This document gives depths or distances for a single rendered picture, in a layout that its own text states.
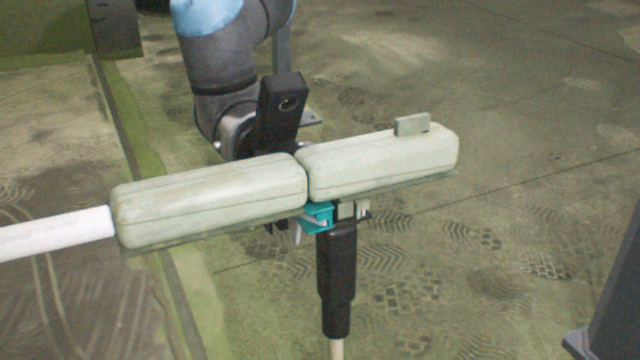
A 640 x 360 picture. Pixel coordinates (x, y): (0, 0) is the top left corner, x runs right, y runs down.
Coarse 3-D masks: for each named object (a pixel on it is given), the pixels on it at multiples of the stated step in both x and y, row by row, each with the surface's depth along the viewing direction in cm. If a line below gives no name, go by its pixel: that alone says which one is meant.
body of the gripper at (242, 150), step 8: (248, 128) 63; (240, 136) 63; (248, 136) 63; (240, 144) 63; (248, 144) 63; (264, 144) 59; (272, 144) 58; (280, 144) 59; (288, 144) 59; (296, 144) 59; (304, 144) 59; (312, 144) 59; (240, 152) 63; (248, 152) 64; (256, 152) 58; (264, 152) 57; (272, 152) 57; (280, 152) 57; (288, 152) 57; (264, 224) 58; (280, 224) 57
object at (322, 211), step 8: (304, 208) 46; (312, 208) 46; (320, 208) 46; (328, 208) 46; (320, 216) 46; (328, 216) 47; (304, 224) 48; (312, 224) 48; (328, 224) 47; (312, 232) 47
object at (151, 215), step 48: (336, 144) 48; (384, 144) 47; (432, 144) 48; (144, 192) 41; (192, 192) 41; (240, 192) 42; (288, 192) 44; (336, 192) 46; (384, 192) 48; (0, 240) 37; (48, 240) 38; (144, 240) 40; (192, 240) 42; (336, 240) 49; (336, 288) 52; (336, 336) 55
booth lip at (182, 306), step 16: (96, 64) 211; (112, 96) 186; (112, 112) 174; (128, 144) 156; (128, 160) 148; (160, 256) 114; (176, 272) 110; (176, 288) 106; (176, 304) 102; (192, 320) 99; (192, 336) 95; (192, 352) 93
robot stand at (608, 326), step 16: (624, 240) 86; (624, 256) 84; (624, 272) 84; (608, 288) 90; (624, 288) 85; (608, 304) 89; (624, 304) 86; (592, 320) 96; (608, 320) 89; (624, 320) 86; (576, 336) 98; (592, 336) 94; (608, 336) 90; (624, 336) 87; (576, 352) 96; (592, 352) 94; (608, 352) 91; (624, 352) 88
